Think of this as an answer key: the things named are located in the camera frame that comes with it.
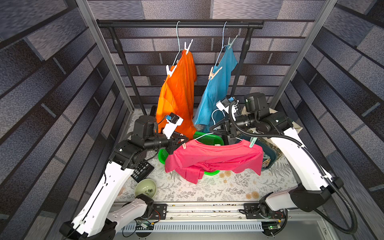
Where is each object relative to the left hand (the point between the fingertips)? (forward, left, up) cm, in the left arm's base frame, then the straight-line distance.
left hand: (185, 137), depth 60 cm
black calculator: (-2, +27, -34) cm, 43 cm away
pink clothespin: (-2, +1, -3) cm, 4 cm away
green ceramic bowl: (-10, +23, -33) cm, 42 cm away
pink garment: (-3, -3, -13) cm, 13 cm away
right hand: (+3, -10, +3) cm, 10 cm away
